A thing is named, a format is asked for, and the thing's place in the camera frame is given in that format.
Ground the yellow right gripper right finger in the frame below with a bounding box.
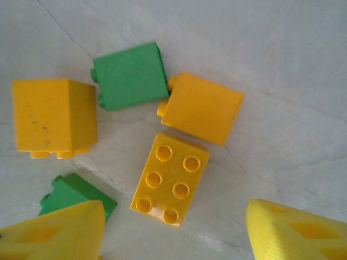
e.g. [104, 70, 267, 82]
[245, 198, 347, 260]

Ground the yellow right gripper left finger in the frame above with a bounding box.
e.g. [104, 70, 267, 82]
[0, 199, 106, 260]

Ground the green lego brick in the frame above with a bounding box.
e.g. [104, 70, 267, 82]
[91, 41, 171, 112]
[37, 172, 118, 222]

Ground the long yellow lego brick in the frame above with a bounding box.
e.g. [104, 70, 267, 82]
[129, 132, 211, 230]

